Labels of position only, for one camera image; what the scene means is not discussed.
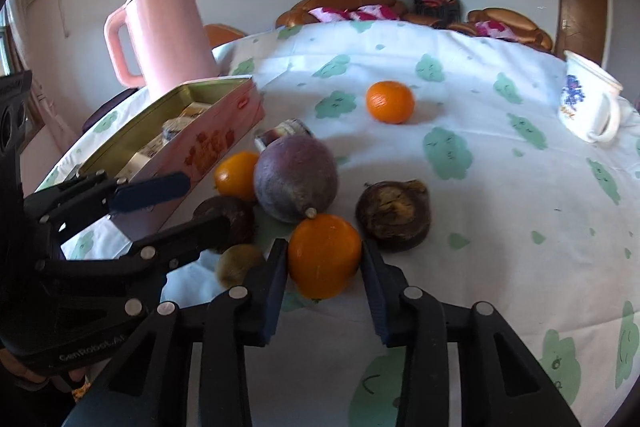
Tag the small tan potato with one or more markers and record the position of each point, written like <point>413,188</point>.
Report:
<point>235,264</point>

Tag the dark purple chair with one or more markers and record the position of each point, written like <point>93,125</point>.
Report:
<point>107,107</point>

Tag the purple sweet potato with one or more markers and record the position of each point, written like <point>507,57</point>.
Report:
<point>295,177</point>

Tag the small dark jar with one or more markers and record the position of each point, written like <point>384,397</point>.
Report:
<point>280,132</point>

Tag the white floral mug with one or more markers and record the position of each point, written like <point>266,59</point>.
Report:
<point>580,107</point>

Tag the person's left hand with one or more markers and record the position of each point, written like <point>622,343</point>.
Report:
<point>20,378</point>

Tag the brown chair back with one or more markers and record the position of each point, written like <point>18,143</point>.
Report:
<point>222,34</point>

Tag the smooth orange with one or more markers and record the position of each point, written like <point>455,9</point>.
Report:
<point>235,177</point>
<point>325,257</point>

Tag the pink tin box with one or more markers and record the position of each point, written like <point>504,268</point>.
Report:
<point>210,144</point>

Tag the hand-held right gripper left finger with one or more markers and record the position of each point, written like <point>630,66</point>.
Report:
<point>272,297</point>

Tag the brown wooden door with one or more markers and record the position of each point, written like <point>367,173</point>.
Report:
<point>580,7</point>

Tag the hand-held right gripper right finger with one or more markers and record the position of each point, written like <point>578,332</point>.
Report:
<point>377,302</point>

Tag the pink floral pillow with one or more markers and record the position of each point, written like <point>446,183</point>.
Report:
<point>375,13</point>
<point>492,29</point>
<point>327,14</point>

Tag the brown leather armchair sofa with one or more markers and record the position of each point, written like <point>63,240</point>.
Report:
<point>505,16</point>

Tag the pink kettle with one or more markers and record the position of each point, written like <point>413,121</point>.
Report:
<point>165,37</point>

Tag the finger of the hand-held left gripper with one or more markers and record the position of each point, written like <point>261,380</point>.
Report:
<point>195,234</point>
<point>150,194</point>

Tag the dimpled tangerine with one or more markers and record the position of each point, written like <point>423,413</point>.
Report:
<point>390,103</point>

